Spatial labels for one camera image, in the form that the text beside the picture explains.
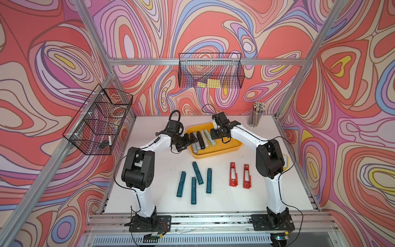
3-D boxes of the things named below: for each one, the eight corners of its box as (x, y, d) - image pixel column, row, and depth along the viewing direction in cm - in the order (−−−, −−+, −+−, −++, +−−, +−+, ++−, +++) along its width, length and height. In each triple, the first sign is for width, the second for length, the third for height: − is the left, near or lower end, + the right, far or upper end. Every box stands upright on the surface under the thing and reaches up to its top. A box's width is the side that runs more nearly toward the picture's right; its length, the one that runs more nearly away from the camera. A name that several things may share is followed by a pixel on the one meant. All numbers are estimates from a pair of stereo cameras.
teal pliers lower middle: (191, 204, 81) (191, 203, 78) (191, 179, 90) (191, 177, 87) (196, 204, 81) (196, 203, 79) (196, 179, 90) (196, 177, 87)
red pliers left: (229, 185, 87) (230, 184, 86) (230, 163, 96) (230, 161, 95) (237, 187, 87) (237, 185, 85) (237, 164, 96) (237, 162, 94)
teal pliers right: (206, 193, 84) (206, 191, 82) (206, 169, 93) (206, 167, 91) (211, 193, 84) (211, 192, 82) (211, 169, 93) (211, 168, 91)
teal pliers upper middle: (198, 185, 87) (198, 183, 85) (191, 164, 96) (191, 162, 94) (203, 183, 88) (203, 182, 86) (196, 162, 96) (196, 161, 94)
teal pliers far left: (177, 197, 83) (176, 195, 81) (182, 173, 92) (181, 171, 90) (181, 197, 83) (181, 196, 81) (186, 173, 92) (186, 171, 90)
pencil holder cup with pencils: (248, 127, 116) (255, 108, 101) (246, 120, 120) (253, 101, 105) (257, 127, 116) (266, 108, 101) (255, 120, 120) (263, 101, 105)
